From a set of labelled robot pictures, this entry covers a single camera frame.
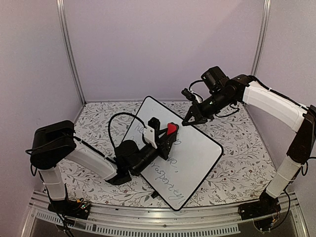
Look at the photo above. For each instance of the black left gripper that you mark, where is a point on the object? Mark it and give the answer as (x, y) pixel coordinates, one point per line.
(162, 144)

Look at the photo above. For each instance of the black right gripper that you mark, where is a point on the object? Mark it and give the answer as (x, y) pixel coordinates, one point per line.
(198, 120)

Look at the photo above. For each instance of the red whiteboard eraser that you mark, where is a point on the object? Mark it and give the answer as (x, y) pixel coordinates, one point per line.
(171, 128)

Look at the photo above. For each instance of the white whiteboard black frame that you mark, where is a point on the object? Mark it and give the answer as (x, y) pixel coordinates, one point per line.
(191, 159)

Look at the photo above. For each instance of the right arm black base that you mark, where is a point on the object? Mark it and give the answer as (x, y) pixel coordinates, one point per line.
(267, 208)

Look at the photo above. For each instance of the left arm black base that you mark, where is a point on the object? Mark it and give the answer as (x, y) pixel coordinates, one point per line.
(77, 209)

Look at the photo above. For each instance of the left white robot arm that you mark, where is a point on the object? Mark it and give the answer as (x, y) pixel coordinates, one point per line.
(57, 141)

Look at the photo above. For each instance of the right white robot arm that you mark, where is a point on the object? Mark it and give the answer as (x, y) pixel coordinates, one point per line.
(247, 89)

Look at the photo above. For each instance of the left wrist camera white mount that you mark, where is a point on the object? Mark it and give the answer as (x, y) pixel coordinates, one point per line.
(150, 133)

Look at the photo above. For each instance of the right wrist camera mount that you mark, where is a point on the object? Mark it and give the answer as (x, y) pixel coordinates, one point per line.
(191, 96)

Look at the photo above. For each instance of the aluminium front rail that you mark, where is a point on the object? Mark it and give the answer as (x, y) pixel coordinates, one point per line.
(119, 221)

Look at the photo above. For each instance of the right aluminium frame post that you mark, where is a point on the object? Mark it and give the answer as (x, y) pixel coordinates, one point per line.
(262, 35)

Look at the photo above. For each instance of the aluminium frame post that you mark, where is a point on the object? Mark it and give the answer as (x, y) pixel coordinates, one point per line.
(69, 51)
(262, 35)

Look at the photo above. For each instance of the left aluminium frame post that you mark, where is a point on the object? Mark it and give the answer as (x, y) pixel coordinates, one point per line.
(69, 51)

